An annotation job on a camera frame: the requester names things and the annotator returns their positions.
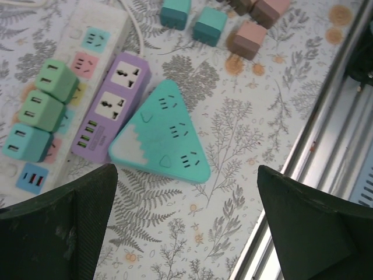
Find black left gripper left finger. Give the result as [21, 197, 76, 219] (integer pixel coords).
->
[0, 163, 119, 280]

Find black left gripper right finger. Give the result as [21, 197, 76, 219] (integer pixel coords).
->
[258, 164, 373, 280]

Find teal cube plug adapter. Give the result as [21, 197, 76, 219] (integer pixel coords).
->
[1, 122, 55, 163]
[159, 0, 193, 31]
[192, 6, 228, 47]

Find green cube plug adapter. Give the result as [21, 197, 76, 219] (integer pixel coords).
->
[17, 89, 67, 132]
[34, 58, 80, 104]

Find teal triangular power strip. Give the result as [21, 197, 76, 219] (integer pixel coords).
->
[107, 79, 211, 184]

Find purple power strip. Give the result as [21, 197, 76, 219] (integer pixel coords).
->
[71, 51, 152, 164]

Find pink cube plug adapter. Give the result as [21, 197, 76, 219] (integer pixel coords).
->
[250, 0, 291, 29]
[231, 20, 268, 61]

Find long white power strip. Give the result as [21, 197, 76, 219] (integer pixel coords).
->
[0, 5, 132, 195]

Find aluminium table edge rails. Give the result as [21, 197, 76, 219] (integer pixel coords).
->
[230, 0, 373, 280]

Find floral patterned table mat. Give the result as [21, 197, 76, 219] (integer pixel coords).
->
[0, 0, 362, 280]

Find grey slotted cable duct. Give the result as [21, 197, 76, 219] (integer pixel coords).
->
[348, 166, 373, 208]

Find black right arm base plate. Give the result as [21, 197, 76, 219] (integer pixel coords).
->
[345, 22, 373, 94]

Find thin white power cord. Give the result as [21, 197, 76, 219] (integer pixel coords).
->
[124, 0, 148, 59]

